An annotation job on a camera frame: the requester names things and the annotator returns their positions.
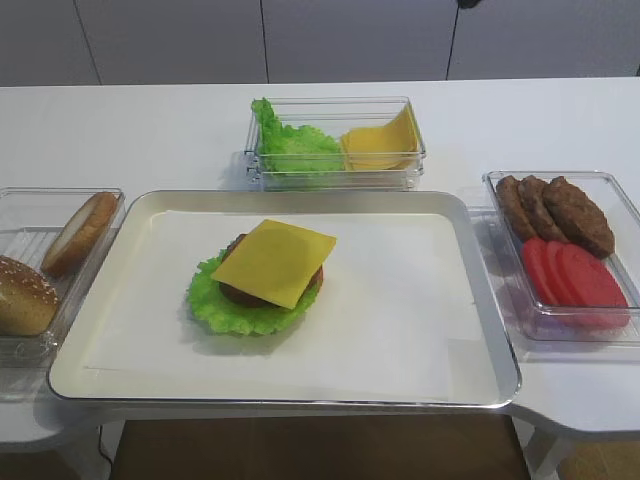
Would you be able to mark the yellow cheese slice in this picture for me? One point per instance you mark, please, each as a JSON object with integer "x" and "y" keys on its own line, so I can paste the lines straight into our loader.
{"x": 276, "y": 261}

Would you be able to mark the green lettuce leaf in box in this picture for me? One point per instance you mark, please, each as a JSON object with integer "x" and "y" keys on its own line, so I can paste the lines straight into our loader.
{"x": 286, "y": 148}

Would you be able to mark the clear box with lettuce cheese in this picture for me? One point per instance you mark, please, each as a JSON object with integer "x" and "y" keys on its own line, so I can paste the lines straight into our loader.
{"x": 335, "y": 117}

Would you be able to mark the stack of yellow cheese slices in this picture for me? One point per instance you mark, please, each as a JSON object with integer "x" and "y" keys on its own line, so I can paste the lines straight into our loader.
{"x": 384, "y": 147}

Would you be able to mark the green lettuce leaf on tray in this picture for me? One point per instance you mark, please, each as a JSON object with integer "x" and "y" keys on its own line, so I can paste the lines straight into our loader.
{"x": 221, "y": 316}

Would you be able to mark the brown patty on tray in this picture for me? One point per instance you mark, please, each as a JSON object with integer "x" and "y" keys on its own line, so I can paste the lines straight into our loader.
{"x": 240, "y": 297}

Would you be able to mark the white parchment paper sheet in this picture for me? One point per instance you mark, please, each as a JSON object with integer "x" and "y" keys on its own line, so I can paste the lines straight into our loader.
{"x": 395, "y": 298}

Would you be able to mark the silver metal baking tray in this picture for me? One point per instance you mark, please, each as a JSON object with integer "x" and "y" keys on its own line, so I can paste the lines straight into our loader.
{"x": 484, "y": 374}

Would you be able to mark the left brown patty in box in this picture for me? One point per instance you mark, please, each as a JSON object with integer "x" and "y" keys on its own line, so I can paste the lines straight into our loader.
{"x": 507, "y": 191}

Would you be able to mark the brown patty in box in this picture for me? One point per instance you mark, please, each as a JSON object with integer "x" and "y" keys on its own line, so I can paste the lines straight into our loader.
{"x": 531, "y": 195}
{"x": 507, "y": 191}
{"x": 579, "y": 218}

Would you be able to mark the left red tomato slice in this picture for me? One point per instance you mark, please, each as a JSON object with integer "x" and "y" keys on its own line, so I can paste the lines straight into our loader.
{"x": 533, "y": 252}

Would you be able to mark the middle brown patty in box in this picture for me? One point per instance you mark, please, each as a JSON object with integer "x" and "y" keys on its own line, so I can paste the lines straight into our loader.
{"x": 531, "y": 195}

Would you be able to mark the middle red tomato slice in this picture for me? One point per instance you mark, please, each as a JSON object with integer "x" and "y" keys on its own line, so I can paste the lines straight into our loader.
{"x": 559, "y": 287}

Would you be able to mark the clear box with patties tomatoes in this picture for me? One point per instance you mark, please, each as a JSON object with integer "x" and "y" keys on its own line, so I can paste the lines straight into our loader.
{"x": 593, "y": 326}

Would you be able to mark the bun bottom half standing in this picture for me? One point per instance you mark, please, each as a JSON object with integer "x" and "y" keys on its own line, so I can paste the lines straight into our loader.
{"x": 75, "y": 241}

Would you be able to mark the right brown patty in box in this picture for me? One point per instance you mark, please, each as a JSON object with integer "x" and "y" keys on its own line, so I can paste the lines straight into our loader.
{"x": 579, "y": 218}

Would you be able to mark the clear box with buns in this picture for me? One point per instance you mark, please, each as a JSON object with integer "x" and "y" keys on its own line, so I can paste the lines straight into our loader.
{"x": 31, "y": 219}

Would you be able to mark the right red tomato slice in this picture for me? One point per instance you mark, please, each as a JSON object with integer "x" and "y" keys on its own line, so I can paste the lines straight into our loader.
{"x": 589, "y": 282}

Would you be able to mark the right sesame bun top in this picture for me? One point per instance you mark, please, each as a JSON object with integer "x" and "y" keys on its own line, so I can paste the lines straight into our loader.
{"x": 28, "y": 301}

